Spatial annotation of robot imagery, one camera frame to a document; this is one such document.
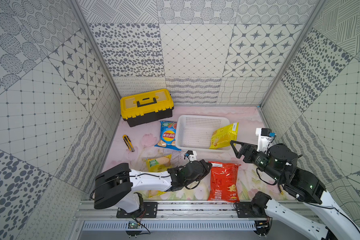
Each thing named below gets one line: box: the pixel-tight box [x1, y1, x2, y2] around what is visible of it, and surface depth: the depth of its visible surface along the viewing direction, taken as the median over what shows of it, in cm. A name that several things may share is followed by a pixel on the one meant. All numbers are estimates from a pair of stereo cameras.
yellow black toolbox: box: [120, 89, 175, 127], surface depth 102 cm
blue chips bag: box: [154, 120, 182, 152], surface depth 97 cm
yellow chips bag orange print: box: [209, 122, 239, 150], surface depth 88 cm
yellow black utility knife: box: [122, 134, 135, 153], surface depth 100 cm
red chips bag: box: [207, 161, 242, 203], surface depth 75 cm
